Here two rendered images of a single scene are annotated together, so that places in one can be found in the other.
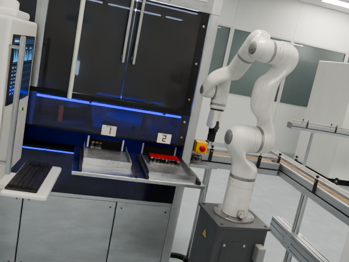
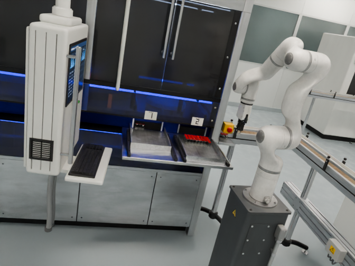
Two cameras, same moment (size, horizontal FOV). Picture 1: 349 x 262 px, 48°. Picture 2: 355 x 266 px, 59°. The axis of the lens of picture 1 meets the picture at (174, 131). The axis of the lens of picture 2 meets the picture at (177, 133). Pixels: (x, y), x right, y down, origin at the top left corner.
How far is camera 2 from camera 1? 31 cm
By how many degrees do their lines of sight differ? 10
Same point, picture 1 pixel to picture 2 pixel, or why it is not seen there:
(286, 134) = not seen: hidden behind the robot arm
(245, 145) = (275, 145)
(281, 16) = not seen: outside the picture
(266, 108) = (296, 113)
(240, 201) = (267, 190)
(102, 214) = (145, 181)
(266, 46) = (302, 58)
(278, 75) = (310, 83)
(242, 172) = (270, 166)
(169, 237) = (198, 199)
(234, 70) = (266, 72)
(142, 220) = (177, 186)
